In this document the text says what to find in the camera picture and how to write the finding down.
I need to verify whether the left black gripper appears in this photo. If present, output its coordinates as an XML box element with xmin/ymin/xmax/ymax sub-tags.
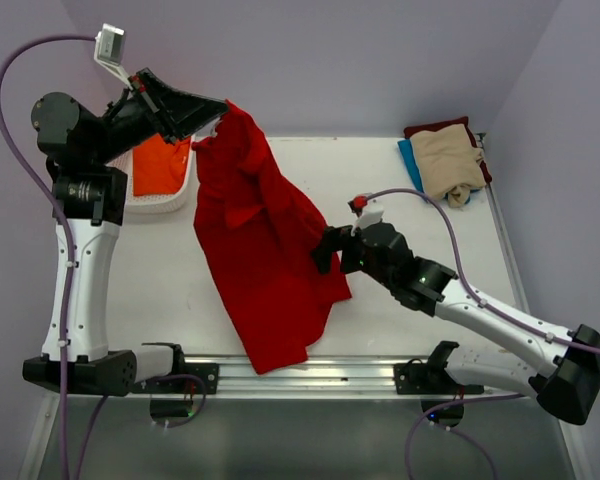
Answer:
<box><xmin>89</xmin><ymin>66</ymin><xmax>227</xmax><ymax>165</ymax></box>

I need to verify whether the red t shirt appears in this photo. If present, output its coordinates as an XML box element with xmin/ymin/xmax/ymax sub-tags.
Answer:
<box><xmin>192</xmin><ymin>104</ymin><xmax>352</xmax><ymax>375</ymax></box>

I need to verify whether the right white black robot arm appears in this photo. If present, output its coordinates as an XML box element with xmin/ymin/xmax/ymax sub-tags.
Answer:
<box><xmin>311</xmin><ymin>222</ymin><xmax>600</xmax><ymax>425</ymax></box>

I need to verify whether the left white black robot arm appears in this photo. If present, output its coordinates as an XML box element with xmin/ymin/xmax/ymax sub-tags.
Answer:
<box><xmin>22</xmin><ymin>69</ymin><xmax>229</xmax><ymax>397</ymax></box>

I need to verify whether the orange t shirt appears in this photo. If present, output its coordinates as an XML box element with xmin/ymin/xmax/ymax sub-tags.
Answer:
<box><xmin>132</xmin><ymin>134</ymin><xmax>191</xmax><ymax>197</ymax></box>

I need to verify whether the white plastic basket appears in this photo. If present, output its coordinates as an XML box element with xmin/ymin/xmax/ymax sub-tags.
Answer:
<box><xmin>111</xmin><ymin>144</ymin><xmax>195</xmax><ymax>214</ymax></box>

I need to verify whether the blue folded t shirt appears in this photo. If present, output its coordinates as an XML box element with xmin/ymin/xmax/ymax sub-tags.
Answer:
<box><xmin>397</xmin><ymin>139</ymin><xmax>424</xmax><ymax>193</ymax></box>

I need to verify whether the maroon folded t shirt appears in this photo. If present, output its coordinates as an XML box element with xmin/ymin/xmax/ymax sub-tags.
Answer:
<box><xmin>403</xmin><ymin>116</ymin><xmax>492</xmax><ymax>185</ymax></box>

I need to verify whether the beige folded t shirt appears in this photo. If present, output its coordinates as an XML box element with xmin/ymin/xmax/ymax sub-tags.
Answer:
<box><xmin>410</xmin><ymin>124</ymin><xmax>486</xmax><ymax>208</ymax></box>

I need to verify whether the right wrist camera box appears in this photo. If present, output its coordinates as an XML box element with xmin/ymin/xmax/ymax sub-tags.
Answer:
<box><xmin>348</xmin><ymin>195</ymin><xmax>384</xmax><ymax>236</ymax></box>

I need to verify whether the aluminium mounting rail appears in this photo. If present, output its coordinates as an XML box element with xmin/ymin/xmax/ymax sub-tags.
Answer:
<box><xmin>43</xmin><ymin>354</ymin><xmax>531</xmax><ymax>400</ymax></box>

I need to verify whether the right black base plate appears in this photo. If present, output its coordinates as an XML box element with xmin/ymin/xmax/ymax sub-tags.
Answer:
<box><xmin>393</xmin><ymin>359</ymin><xmax>485</xmax><ymax>395</ymax></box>

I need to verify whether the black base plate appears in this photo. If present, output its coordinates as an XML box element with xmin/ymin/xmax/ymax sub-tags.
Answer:
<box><xmin>182</xmin><ymin>362</ymin><xmax>220</xmax><ymax>395</ymax></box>
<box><xmin>393</xmin><ymin>359</ymin><xmax>485</xmax><ymax>395</ymax></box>

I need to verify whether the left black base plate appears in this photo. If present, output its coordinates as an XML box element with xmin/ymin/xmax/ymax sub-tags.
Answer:
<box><xmin>182</xmin><ymin>362</ymin><xmax>220</xmax><ymax>395</ymax></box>

